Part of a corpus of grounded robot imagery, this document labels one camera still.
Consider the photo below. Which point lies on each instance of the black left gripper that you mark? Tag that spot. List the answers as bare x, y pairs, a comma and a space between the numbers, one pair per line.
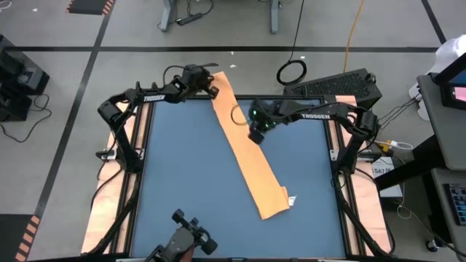
194, 78

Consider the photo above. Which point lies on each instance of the wooden table board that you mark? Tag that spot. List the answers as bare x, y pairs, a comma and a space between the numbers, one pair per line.
98, 203

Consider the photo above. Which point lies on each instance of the white labelled box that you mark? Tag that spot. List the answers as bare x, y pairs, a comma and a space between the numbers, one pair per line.
389, 178

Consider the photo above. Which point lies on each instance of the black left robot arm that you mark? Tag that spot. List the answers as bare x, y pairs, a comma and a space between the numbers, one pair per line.
153, 97

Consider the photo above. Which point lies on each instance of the yellow waffle towel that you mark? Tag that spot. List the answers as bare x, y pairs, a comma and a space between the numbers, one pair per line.
251, 163

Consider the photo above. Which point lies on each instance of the grey table leg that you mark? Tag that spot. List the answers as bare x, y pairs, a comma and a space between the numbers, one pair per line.
275, 16
168, 14

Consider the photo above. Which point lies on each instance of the black equipment cart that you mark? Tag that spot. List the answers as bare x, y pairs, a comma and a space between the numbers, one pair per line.
18, 72

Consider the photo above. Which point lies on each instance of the dark keyboard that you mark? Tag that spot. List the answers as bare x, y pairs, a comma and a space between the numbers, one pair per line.
457, 203

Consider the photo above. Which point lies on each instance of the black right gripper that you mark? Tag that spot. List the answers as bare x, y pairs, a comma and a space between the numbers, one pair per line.
264, 114

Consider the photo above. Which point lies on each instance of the black laptop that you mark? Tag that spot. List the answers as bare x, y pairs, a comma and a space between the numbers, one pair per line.
453, 92

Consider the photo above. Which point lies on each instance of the black power strip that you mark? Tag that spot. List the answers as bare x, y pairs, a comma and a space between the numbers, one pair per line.
189, 19

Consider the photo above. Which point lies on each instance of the black orange striped mat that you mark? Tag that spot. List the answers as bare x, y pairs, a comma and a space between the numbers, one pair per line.
87, 6
14, 236

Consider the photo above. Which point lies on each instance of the black computer case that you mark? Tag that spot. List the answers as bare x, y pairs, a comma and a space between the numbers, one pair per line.
327, 85

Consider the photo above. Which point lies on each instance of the white bundle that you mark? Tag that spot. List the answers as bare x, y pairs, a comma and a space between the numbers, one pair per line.
449, 51

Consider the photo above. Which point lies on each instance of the grey desk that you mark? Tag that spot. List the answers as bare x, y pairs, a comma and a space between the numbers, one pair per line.
438, 178
448, 138

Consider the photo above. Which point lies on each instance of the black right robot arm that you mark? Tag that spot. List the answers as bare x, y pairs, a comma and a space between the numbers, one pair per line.
316, 115

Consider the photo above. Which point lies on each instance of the black desk leg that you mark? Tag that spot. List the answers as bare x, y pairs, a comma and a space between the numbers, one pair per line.
404, 171

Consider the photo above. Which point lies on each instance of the black diagonal support strut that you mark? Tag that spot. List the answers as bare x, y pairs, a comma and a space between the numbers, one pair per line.
358, 225
116, 222

